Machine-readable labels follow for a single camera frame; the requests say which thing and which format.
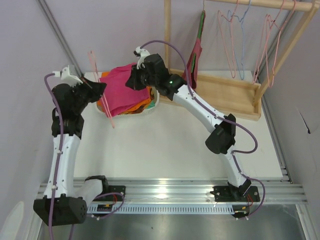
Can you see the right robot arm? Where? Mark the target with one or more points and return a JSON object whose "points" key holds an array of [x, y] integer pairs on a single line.
{"points": [[150, 71]]}

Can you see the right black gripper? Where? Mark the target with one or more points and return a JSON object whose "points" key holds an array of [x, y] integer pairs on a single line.
{"points": [[136, 80]]}

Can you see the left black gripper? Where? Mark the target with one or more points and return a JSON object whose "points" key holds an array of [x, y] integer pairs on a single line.
{"points": [[88, 89]]}

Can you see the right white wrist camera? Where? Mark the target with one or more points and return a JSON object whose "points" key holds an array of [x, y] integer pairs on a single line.
{"points": [[141, 54]]}

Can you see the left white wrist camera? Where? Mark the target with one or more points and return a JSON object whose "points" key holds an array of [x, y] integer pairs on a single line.
{"points": [[68, 75]]}

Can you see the white laundry basket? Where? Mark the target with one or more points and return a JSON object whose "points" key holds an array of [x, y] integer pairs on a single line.
{"points": [[125, 98]]}

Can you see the pink wire hanger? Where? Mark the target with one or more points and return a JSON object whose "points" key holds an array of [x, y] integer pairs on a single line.
{"points": [[267, 28], [272, 73], [104, 102], [225, 26]]}

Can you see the pink trousers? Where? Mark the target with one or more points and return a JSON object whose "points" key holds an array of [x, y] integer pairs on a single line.
{"points": [[120, 90]]}

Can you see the orange folded cloth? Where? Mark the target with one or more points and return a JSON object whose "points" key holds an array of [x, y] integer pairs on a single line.
{"points": [[137, 106]]}

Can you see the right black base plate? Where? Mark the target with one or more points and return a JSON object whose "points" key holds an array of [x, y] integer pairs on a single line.
{"points": [[222, 193]]}

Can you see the green plastic hanger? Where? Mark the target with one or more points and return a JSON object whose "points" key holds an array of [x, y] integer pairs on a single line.
{"points": [[201, 22]]}

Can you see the white slotted cable duct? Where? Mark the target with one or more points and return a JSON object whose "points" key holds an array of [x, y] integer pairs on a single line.
{"points": [[169, 209]]}

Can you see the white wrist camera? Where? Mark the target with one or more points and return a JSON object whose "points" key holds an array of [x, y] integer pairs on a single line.
{"points": [[68, 75], [141, 54]]}

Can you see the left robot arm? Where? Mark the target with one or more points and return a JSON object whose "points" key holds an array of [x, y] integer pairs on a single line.
{"points": [[61, 204]]}

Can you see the wooden clothes rack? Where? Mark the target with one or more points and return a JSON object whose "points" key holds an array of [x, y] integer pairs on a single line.
{"points": [[233, 96]]}

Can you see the maroon tank top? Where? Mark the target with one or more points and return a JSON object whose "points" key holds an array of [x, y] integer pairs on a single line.
{"points": [[193, 62]]}

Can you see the aluminium mounting rail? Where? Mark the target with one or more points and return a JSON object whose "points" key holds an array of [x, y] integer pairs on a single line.
{"points": [[197, 191]]}

